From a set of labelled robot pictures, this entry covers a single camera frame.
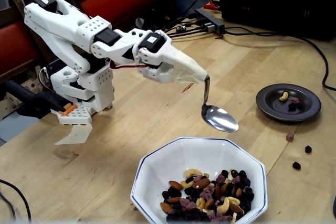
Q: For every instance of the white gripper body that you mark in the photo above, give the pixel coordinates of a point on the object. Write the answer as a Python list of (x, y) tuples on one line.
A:
[(168, 55)]

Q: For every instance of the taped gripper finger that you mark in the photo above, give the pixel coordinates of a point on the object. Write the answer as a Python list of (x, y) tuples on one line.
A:
[(187, 64), (183, 77)]

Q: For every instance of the bent metal spoon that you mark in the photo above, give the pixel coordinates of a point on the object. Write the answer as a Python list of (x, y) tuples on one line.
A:
[(220, 120)]

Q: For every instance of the white octagonal bowl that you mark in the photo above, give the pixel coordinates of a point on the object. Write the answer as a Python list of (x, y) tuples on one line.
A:
[(183, 155)]

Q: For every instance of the cashew nut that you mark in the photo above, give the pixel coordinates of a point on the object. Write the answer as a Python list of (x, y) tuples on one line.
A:
[(283, 96)]

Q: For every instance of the dark dried berry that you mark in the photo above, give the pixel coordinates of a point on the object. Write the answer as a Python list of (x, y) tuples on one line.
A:
[(308, 149), (296, 165), (292, 106)]

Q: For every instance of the purple dried fruit cube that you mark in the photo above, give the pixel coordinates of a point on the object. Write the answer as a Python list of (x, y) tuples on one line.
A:
[(289, 136), (295, 100)]

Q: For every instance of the mixed nuts and dried fruit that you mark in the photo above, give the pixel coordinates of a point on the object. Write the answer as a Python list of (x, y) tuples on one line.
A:
[(204, 195)]

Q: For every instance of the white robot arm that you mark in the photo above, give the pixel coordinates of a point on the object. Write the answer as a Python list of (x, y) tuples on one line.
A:
[(60, 32)]

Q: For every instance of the brown plate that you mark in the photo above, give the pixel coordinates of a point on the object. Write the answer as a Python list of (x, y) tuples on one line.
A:
[(309, 108)]

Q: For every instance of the small usb adapter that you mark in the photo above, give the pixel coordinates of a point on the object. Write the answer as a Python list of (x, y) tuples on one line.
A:
[(181, 28)]

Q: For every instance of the grey usb hub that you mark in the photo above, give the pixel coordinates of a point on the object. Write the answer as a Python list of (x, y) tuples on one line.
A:
[(210, 22)]

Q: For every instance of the red alligator clips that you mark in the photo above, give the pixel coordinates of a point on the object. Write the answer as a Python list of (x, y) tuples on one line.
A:
[(211, 5)]

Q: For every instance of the black motor controller board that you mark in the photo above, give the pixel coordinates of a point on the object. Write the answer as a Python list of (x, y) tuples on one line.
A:
[(53, 66)]

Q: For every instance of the black plastic crate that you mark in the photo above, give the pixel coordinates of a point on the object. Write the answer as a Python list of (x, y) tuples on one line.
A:
[(275, 3)]

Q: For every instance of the beige masking tape flap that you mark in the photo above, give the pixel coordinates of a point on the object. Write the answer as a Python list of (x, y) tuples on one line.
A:
[(76, 134)]

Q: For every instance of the black clamp orange pad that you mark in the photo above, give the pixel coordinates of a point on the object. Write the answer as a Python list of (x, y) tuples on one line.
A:
[(34, 98)]

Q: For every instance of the printed cardboard box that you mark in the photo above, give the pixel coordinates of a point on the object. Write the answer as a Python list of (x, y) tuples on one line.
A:
[(10, 106)]

